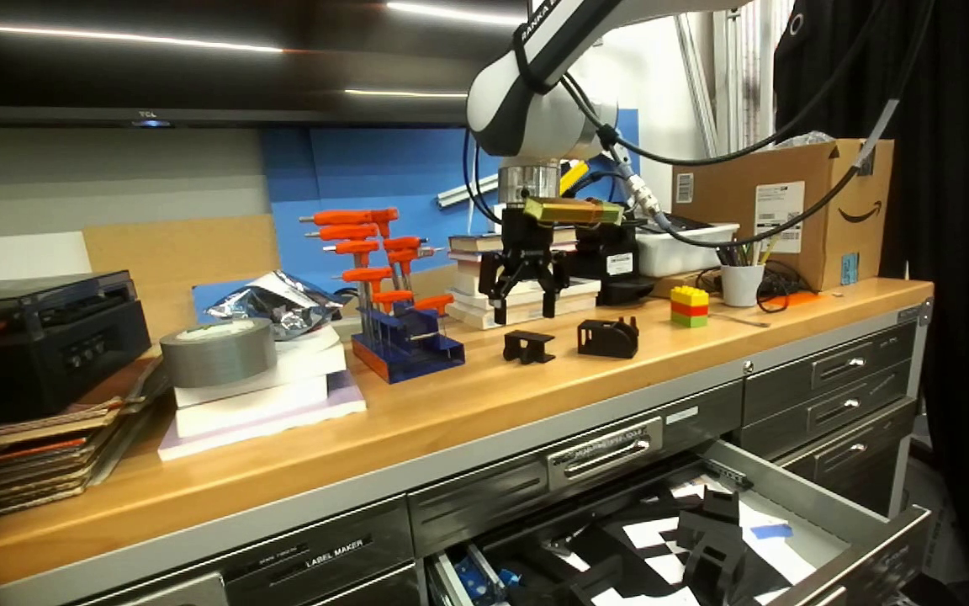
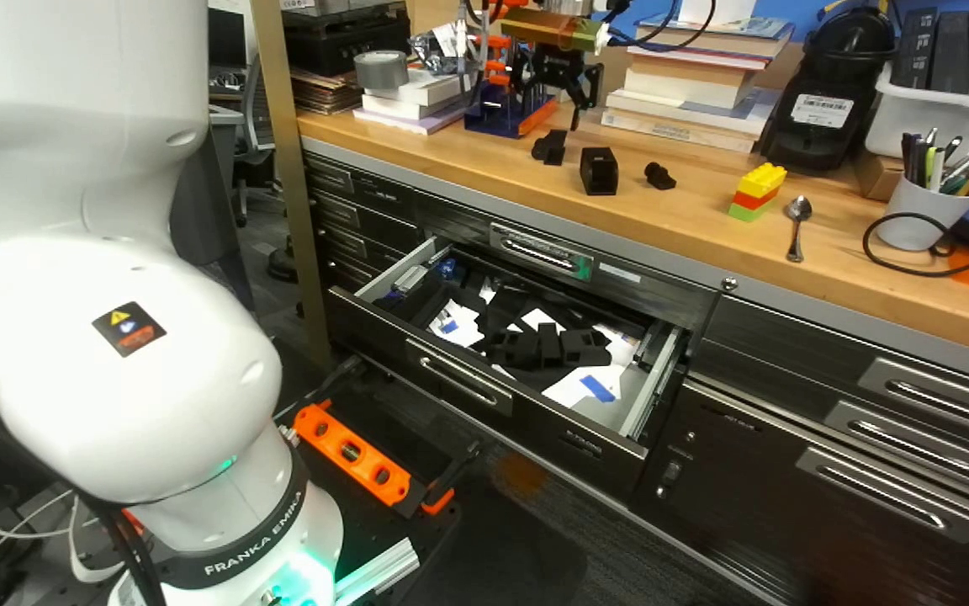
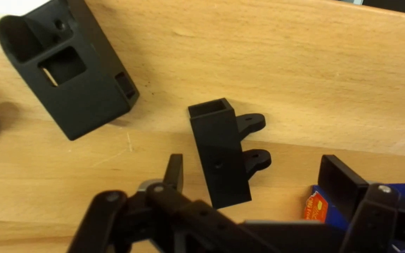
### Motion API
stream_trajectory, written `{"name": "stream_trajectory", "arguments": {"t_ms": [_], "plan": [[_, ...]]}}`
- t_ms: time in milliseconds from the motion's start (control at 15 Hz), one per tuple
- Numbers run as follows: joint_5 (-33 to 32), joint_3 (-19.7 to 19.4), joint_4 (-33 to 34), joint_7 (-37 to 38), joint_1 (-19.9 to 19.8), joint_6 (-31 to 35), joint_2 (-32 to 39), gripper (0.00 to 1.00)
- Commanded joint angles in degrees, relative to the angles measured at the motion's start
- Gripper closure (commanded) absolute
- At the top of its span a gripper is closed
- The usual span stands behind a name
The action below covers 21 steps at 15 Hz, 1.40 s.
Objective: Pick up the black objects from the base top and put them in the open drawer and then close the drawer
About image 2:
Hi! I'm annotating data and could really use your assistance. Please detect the white pen cup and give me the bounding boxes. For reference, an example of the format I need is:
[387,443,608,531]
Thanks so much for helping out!
[876,180,969,254]

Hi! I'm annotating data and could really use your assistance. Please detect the grey drawer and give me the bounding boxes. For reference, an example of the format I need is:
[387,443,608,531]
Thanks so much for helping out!
[329,240,718,500]

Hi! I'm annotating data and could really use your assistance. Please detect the blue tape strip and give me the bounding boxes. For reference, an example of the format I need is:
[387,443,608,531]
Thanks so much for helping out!
[582,378,615,403]

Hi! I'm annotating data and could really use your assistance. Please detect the stack of books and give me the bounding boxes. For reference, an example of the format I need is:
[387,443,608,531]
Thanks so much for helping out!
[598,18,791,152]

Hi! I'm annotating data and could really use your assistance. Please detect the metal spoon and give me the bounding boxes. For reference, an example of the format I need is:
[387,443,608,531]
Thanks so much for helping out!
[784,195,814,264]

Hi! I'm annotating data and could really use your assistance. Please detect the white storage bin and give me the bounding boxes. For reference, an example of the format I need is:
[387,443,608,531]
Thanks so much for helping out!
[861,4,969,161]

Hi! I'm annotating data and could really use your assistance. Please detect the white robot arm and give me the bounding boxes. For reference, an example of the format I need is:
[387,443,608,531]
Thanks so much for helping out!
[0,0,421,606]

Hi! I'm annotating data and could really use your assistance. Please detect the black box part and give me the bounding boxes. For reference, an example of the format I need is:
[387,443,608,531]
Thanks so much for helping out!
[579,149,618,195]

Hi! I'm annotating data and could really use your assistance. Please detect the wrist camera with tape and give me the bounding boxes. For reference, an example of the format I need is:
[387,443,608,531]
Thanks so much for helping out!
[499,9,608,52]

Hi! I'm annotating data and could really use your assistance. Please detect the black cable loop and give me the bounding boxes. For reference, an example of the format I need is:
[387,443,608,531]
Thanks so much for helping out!
[861,195,969,278]

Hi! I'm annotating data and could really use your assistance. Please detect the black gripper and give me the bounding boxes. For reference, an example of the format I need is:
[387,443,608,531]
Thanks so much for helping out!
[514,45,603,110]

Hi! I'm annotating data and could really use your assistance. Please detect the small black lump part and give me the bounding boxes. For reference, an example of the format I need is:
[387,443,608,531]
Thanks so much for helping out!
[644,161,676,188]

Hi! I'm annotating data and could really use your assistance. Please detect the black label maker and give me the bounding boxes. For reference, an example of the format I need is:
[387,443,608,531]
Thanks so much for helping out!
[758,6,894,172]

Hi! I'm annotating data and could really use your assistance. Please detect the black bracket part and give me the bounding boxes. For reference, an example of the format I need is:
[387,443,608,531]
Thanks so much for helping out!
[532,128,565,165]

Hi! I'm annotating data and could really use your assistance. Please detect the stacked colourful toy bricks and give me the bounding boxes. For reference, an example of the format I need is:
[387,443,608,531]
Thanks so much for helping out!
[726,161,789,223]

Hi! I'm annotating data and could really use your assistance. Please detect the grey duct tape roll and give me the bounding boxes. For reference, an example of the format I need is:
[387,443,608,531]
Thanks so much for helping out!
[353,52,408,93]

